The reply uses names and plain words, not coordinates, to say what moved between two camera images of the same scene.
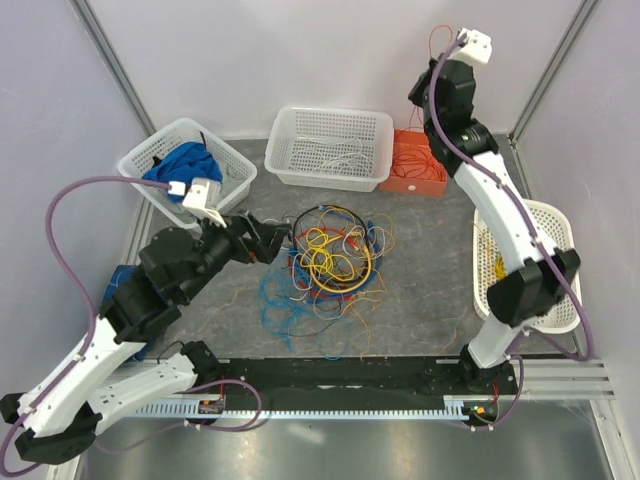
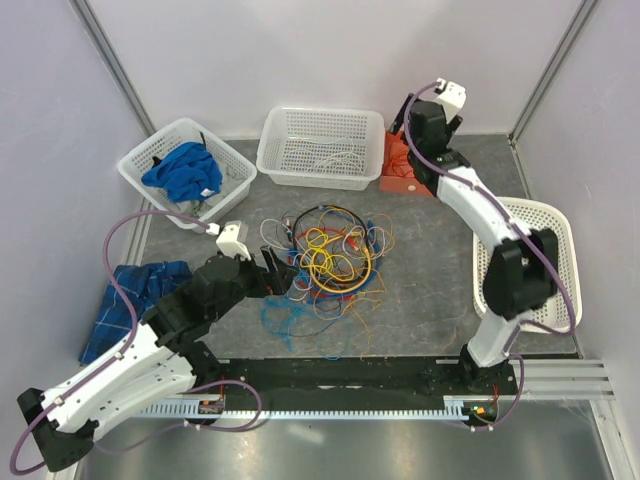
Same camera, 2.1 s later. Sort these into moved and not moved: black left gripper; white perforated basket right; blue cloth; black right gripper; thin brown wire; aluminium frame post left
Moved: black right gripper; black left gripper
Not moved: aluminium frame post left; thin brown wire; blue cloth; white perforated basket right
